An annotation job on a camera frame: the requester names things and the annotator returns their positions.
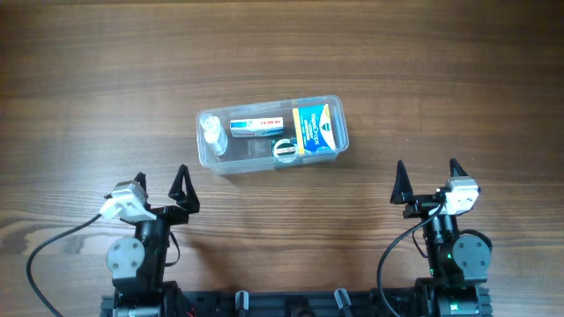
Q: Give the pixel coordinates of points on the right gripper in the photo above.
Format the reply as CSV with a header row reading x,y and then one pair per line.
x,y
403,192

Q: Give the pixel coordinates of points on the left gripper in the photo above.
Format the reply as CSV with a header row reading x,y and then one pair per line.
x,y
188,202

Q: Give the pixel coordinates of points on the white spray bottle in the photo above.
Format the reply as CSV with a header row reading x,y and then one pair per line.
x,y
214,134

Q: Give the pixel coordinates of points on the white Panadol box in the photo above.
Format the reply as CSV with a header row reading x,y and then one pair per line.
x,y
257,127

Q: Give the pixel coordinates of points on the blue VapoDrops box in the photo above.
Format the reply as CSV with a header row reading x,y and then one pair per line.
x,y
313,129

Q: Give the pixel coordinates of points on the green Zam-Buk box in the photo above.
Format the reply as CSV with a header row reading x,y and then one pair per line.
x,y
284,150

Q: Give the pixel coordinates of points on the clear plastic container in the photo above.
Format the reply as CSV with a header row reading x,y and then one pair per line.
x,y
251,154

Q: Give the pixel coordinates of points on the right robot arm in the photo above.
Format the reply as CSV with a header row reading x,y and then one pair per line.
x,y
458,259

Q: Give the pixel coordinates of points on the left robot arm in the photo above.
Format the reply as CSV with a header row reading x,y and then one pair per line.
x,y
137,263

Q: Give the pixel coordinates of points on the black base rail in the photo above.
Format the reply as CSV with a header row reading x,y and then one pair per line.
x,y
405,301

